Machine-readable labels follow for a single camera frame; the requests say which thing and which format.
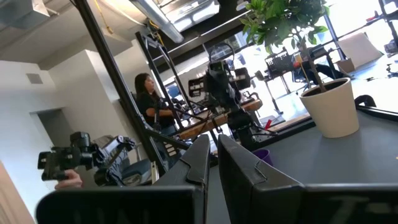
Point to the grey wall vent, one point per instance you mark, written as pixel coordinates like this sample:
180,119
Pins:
34,78

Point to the green leafy plant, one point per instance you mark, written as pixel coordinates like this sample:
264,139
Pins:
280,21

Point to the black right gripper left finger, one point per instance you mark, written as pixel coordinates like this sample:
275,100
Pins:
124,205

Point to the wooden workbench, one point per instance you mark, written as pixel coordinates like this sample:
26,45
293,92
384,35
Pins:
199,127

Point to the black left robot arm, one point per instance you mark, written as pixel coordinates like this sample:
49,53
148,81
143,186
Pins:
241,124

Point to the silver ceiling duct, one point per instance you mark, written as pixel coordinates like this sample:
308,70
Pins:
161,18

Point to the black metal rig frame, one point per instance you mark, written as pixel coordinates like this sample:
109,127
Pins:
109,62

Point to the cardboard box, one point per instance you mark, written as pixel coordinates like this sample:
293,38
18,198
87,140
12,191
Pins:
360,49

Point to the small red tag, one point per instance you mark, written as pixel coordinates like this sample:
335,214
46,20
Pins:
268,124

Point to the purple measuring cup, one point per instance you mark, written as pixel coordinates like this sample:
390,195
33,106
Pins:
263,155

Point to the person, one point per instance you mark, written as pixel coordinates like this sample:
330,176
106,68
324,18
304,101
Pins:
149,102

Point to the white plant pot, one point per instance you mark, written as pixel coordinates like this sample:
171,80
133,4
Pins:
332,112

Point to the black handheld camera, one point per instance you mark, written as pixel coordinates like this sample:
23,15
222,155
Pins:
71,155

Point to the grey-blue seat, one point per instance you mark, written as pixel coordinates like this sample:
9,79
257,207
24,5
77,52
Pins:
136,169

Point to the person's hand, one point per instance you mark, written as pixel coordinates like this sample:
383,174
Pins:
71,182

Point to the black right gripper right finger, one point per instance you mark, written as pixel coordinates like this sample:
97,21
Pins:
264,199

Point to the black office chair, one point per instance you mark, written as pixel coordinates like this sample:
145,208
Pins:
278,63

